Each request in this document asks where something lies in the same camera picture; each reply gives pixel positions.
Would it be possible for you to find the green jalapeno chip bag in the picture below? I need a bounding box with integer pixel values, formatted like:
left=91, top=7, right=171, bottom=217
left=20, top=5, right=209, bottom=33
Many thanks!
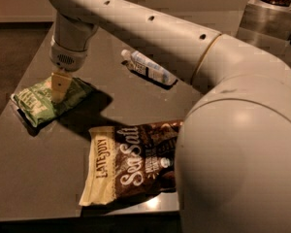
left=11, top=78, right=94, bottom=127

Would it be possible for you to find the brown sea salt chip bag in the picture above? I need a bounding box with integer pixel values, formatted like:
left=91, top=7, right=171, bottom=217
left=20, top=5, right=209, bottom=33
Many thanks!
left=80, top=120, right=182, bottom=206

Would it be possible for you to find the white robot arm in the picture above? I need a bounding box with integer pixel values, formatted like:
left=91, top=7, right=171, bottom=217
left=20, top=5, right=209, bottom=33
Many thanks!
left=49, top=0, right=291, bottom=233

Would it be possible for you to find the white plastic bottle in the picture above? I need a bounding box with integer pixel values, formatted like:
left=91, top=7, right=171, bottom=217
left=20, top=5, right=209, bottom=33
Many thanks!
left=121, top=50, right=178, bottom=86

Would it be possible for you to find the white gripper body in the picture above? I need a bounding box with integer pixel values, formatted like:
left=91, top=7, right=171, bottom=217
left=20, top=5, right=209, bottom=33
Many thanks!
left=49, top=13, right=98, bottom=72

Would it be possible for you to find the metal dispenser base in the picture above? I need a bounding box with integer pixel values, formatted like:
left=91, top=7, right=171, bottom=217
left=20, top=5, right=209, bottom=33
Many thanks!
left=237, top=0, right=291, bottom=45

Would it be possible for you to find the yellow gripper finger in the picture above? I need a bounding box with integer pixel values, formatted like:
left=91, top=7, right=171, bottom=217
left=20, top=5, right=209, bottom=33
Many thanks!
left=51, top=69, right=72, bottom=103

